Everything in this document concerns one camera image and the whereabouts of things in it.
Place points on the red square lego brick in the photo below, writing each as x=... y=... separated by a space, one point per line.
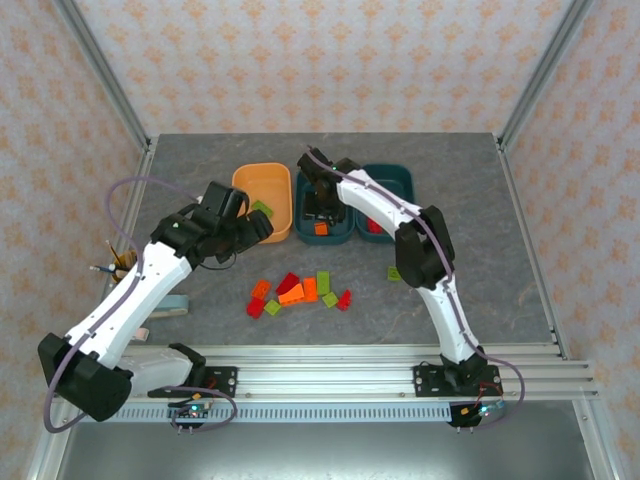
x=255 y=307

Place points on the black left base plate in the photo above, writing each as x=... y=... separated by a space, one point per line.
x=222 y=382

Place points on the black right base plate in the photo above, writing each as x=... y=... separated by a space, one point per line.
x=427 y=382

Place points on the small red lego brick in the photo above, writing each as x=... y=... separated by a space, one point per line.
x=345 y=300

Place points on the medium green lego brick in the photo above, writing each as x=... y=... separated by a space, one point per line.
x=262 y=207

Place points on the right controller board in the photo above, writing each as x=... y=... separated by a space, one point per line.
x=482 y=411

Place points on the long green lego brick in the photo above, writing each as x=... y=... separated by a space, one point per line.
x=324 y=282

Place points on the yellow pencil cup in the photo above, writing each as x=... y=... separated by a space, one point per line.
x=121 y=276

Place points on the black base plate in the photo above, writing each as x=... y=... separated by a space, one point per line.
x=427 y=382
x=222 y=382

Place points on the orange plastic container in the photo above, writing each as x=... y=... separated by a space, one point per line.
x=270 y=180

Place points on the blue pen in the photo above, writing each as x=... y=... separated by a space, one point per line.
x=100 y=269

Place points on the small orange lego brick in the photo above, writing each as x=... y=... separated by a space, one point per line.
x=320 y=229

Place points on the medium red lego brick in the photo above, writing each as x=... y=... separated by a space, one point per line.
x=373 y=226

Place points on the dark teal plastic container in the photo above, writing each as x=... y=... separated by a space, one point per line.
x=395 y=176
x=306 y=235

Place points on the aluminium side rail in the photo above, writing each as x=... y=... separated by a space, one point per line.
x=520 y=210
x=134 y=205

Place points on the aluminium cross rail beam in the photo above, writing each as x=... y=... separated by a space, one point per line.
x=325 y=375

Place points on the controller board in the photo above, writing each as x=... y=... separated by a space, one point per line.
x=192 y=411
x=482 y=411

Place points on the small green lego brick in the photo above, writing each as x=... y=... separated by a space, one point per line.
x=331 y=300
x=393 y=273
x=272 y=307

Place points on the aluminium frame post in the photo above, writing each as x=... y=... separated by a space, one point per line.
x=100 y=65
x=545 y=65

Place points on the teal eraser block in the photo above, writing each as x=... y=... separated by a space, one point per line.
x=175 y=305

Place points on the long orange lego brick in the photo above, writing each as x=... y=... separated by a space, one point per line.
x=310 y=290

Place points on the large orange sloped lego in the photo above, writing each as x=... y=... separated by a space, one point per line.
x=292 y=297

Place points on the orange square lego brick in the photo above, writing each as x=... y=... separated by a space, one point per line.
x=261 y=289

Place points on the left controller board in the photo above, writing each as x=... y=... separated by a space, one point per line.
x=192 y=411

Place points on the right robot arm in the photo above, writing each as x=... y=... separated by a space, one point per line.
x=450 y=320

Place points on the yellow pencil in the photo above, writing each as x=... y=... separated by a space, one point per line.
x=114 y=252

